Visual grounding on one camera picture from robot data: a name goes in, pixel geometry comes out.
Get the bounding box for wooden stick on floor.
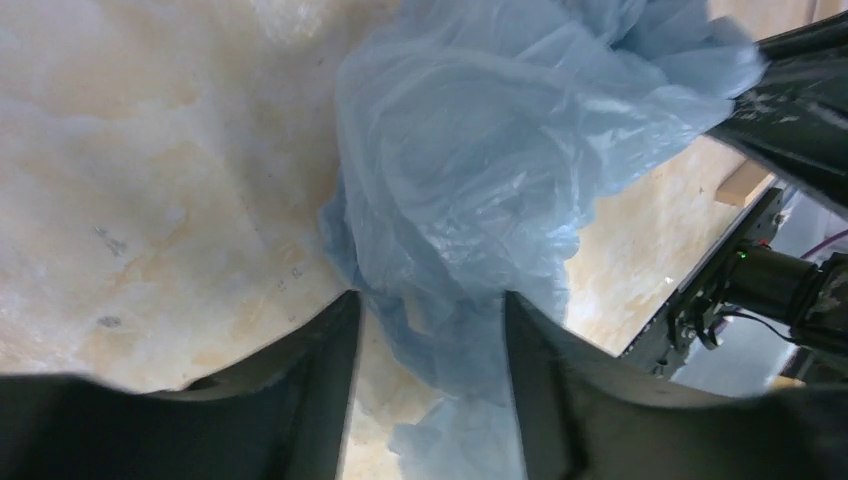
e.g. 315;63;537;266
715;160;775;208

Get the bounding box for light blue plastic trash bag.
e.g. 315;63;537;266
321;1;766;479

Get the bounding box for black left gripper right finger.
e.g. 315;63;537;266
504;292;847;479

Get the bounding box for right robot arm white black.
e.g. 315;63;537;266
621;13;847;386

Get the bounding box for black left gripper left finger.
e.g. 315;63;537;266
1;291;362;479

